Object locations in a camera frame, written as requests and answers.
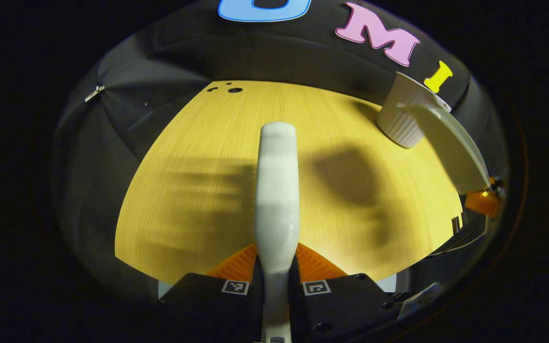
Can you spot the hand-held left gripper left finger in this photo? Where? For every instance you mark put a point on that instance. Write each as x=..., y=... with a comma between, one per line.
x=208, y=309

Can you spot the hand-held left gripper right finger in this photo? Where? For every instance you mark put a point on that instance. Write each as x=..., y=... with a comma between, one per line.
x=346, y=309

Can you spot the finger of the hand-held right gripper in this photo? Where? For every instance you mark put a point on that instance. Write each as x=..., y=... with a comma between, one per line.
x=494, y=182
x=482, y=202

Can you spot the white dustpan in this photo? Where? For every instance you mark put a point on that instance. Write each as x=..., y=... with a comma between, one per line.
x=451, y=143

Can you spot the white ribbed garbage bin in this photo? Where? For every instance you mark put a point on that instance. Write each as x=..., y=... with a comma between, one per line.
x=398, y=124

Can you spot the small white broom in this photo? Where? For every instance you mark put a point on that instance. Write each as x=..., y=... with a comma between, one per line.
x=277, y=190

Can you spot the small white clip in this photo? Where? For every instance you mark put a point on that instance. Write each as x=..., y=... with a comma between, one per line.
x=94, y=93

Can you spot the black backdrop cloth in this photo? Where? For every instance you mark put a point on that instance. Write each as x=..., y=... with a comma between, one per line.
x=169, y=62

